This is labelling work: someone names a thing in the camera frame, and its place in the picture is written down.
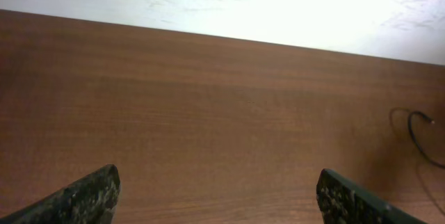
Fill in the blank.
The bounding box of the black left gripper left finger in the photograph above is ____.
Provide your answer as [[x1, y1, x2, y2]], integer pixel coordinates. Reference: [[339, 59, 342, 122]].
[[1, 164, 121, 224]]

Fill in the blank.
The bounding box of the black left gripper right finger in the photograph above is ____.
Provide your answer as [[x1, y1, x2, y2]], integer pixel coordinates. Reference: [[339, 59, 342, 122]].
[[316, 168, 423, 224]]

